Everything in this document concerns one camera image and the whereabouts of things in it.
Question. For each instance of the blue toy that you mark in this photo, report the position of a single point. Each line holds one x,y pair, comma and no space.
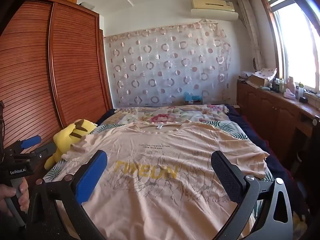
188,97

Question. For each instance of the person's left hand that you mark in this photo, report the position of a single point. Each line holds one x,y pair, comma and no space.
6,195

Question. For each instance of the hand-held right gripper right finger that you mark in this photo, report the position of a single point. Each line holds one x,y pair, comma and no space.
225,177

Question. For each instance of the wooden sideboard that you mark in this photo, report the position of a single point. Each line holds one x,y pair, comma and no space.
270,110

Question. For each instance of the dark cosmetic bottle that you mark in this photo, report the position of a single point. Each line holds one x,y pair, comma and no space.
275,86

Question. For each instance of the cream air conditioner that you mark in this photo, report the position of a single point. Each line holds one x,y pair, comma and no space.
212,11

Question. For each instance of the dark blue bedsheet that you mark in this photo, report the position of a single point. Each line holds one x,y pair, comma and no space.
252,130

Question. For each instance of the beige printed T-shirt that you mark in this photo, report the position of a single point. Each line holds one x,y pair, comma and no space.
160,155

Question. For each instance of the palm leaf print blanket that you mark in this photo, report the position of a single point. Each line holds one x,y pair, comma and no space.
232,130

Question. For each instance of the small black box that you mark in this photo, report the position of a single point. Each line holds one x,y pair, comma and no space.
303,99

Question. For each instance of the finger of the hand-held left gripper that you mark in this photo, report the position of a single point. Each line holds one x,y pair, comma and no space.
31,141
46,150

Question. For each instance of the cardboard box with cloth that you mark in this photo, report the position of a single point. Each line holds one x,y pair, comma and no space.
267,73

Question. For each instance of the white bottle with green cap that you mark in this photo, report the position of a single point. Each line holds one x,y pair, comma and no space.
299,91

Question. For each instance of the yellow plush toy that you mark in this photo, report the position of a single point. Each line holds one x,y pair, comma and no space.
65,135

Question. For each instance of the floral quilt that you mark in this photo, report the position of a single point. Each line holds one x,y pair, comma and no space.
162,116

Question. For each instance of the wooden louvered wardrobe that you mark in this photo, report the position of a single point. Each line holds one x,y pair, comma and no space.
75,67

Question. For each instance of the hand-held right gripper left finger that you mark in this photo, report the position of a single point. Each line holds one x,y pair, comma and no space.
92,177

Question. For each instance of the circle pattern sheer curtain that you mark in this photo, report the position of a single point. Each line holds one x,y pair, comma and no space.
162,62

